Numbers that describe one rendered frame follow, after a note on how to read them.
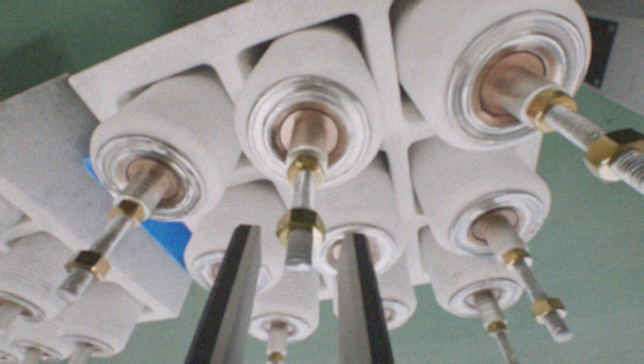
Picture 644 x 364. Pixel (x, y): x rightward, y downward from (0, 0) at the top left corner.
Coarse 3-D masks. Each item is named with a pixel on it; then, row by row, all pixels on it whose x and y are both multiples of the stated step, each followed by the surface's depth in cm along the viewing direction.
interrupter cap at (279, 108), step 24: (264, 96) 15; (288, 96) 15; (312, 96) 15; (336, 96) 15; (264, 120) 16; (288, 120) 16; (312, 120) 16; (336, 120) 16; (360, 120) 16; (264, 144) 17; (288, 144) 17; (336, 144) 17; (360, 144) 17; (264, 168) 18; (336, 168) 18
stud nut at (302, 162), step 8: (296, 160) 13; (304, 160) 13; (312, 160) 13; (288, 168) 14; (296, 168) 13; (304, 168) 13; (312, 168) 13; (320, 168) 14; (288, 176) 14; (320, 176) 13; (320, 184) 14
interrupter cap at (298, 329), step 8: (256, 320) 31; (264, 320) 31; (272, 320) 31; (280, 320) 31; (288, 320) 31; (296, 320) 31; (304, 320) 32; (256, 328) 33; (264, 328) 33; (288, 328) 33; (296, 328) 33; (304, 328) 33; (256, 336) 34; (264, 336) 34; (288, 336) 34; (296, 336) 34; (304, 336) 34
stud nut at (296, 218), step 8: (296, 208) 11; (304, 208) 11; (288, 216) 10; (296, 216) 10; (304, 216) 10; (312, 216) 10; (280, 224) 11; (288, 224) 10; (296, 224) 10; (304, 224) 10; (312, 224) 10; (320, 224) 11; (280, 232) 10; (288, 232) 10; (312, 232) 10; (320, 232) 10; (280, 240) 11; (320, 240) 11
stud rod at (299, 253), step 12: (300, 180) 13; (312, 180) 13; (300, 192) 12; (312, 192) 12; (300, 204) 11; (312, 204) 12; (288, 240) 10; (300, 240) 10; (312, 240) 10; (288, 252) 10; (300, 252) 10; (312, 252) 10; (288, 264) 9; (300, 264) 9
